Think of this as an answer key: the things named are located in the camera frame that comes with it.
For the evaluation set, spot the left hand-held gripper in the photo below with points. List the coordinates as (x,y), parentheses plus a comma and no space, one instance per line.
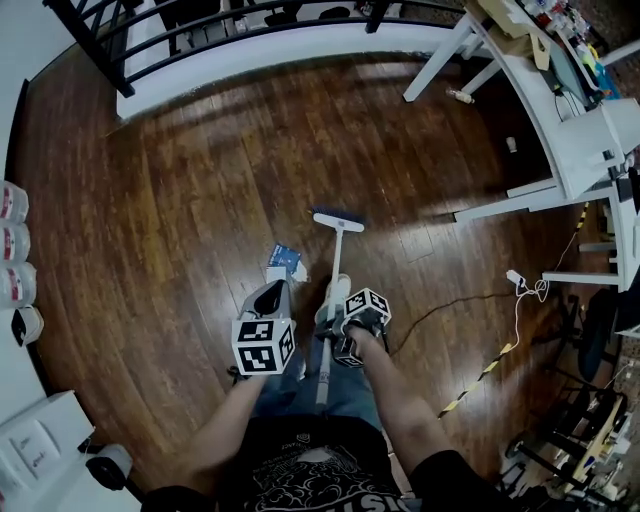
(255,352)

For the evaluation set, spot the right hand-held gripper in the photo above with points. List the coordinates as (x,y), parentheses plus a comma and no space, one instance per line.
(367,306)

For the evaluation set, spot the blue paper scrap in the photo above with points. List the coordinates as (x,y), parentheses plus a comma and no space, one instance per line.
(284,255)

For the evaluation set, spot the white broom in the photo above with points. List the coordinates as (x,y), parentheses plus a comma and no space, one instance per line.
(337,250)

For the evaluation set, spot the person's right forearm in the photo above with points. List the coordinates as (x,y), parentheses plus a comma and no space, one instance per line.
(415,415)

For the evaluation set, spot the person's right hand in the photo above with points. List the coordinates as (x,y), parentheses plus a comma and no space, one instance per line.
(362,337)

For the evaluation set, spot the person's right white shoe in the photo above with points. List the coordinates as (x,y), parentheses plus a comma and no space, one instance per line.
(340,286)

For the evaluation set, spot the person's blue jeans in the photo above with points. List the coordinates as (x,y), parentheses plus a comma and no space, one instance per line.
(350,390)

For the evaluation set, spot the person's black printed t-shirt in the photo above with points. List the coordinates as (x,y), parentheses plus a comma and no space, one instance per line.
(320,475)

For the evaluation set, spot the yellow black striped tape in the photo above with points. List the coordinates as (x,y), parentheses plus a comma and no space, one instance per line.
(475,382)

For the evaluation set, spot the white power strip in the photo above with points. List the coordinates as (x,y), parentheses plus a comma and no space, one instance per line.
(515,277)

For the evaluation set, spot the grey bin with black bag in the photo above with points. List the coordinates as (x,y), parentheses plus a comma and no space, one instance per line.
(107,467)

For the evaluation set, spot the small white bin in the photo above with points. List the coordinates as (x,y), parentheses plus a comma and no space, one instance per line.
(27,326)

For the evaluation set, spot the small white cup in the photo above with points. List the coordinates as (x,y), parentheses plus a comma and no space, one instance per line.
(510,144)

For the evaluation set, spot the clear water jug red cap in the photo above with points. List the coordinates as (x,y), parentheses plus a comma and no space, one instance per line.
(15,243)
(14,202)
(17,286)

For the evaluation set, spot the small plastic bottle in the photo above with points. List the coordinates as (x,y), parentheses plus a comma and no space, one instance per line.
(461,96)

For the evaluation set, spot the black office chair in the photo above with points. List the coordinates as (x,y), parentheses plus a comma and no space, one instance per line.
(597,335)

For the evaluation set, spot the white water dispenser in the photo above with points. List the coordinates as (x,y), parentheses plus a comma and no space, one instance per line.
(45,440)

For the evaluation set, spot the white table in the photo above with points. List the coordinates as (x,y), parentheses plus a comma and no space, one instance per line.
(580,145)

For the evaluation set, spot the black metal railing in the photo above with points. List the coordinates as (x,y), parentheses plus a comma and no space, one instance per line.
(87,37)

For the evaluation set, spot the brown cardboard box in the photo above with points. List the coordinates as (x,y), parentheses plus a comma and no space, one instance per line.
(510,35)

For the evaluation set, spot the grey tablet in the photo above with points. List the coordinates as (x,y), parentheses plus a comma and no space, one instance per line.
(570,72)

